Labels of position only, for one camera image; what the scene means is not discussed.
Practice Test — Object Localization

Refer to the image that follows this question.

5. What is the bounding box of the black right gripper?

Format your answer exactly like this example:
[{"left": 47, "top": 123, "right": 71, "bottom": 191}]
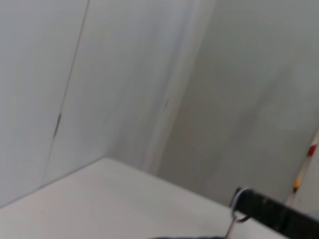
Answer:
[{"left": 233, "top": 187, "right": 319, "bottom": 239}]

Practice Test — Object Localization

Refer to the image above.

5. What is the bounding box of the dark teal fabric lunch bag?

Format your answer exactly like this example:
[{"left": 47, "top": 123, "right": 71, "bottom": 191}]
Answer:
[{"left": 152, "top": 236, "right": 225, "bottom": 239}]

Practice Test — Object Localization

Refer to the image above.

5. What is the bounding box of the white robot torso column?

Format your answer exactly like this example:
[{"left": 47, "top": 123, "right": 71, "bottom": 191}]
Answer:
[{"left": 286, "top": 129, "right": 319, "bottom": 212}]

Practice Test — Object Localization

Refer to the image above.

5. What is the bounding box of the red emergency stop button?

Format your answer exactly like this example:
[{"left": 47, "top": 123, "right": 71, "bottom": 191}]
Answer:
[{"left": 308, "top": 143, "right": 319, "bottom": 157}]

